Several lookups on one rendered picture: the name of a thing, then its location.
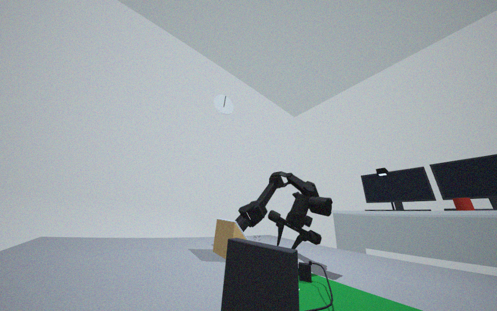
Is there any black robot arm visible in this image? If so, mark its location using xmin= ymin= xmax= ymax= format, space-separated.
xmin=235 ymin=172 xmax=332 ymax=231

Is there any green circuit board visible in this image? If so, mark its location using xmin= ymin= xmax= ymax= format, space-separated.
xmin=298 ymin=273 xmax=422 ymax=311

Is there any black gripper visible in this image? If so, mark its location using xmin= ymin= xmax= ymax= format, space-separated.
xmin=268 ymin=205 xmax=321 ymax=249

